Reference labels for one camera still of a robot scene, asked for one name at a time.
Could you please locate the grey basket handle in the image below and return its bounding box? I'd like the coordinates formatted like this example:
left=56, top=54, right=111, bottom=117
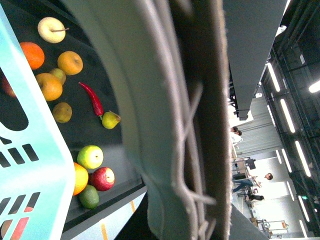
left=64, top=0, right=232, bottom=240

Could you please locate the large light blue basket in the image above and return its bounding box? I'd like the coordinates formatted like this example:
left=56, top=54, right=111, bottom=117
left=0, top=10, right=75, bottom=240

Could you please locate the green apple lower shelf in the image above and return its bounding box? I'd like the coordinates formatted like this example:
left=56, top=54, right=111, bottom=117
left=76, top=145, right=104, bottom=169

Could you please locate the red apple lower shelf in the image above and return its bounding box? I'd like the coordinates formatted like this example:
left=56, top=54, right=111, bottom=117
left=89, top=167, right=116, bottom=192

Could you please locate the large orange lower shelf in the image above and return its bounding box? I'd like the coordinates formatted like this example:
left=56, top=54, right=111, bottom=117
left=73, top=162, right=89, bottom=196

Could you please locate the yellow green pear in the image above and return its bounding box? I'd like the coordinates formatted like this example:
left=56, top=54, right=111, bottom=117
left=101, top=111, right=121, bottom=130

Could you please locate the red chili pepper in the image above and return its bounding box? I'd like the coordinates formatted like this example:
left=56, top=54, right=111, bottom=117
left=78, top=82, right=104, bottom=118

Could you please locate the green avocado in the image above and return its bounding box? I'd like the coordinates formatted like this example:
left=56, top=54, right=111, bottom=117
left=78, top=184, right=100, bottom=210

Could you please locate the golden brown pear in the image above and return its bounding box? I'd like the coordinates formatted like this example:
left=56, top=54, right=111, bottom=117
left=57, top=51, right=83, bottom=76

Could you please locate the pale yellow apple with stem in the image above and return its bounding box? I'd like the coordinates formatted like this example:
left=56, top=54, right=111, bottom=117
left=37, top=16, right=70, bottom=44

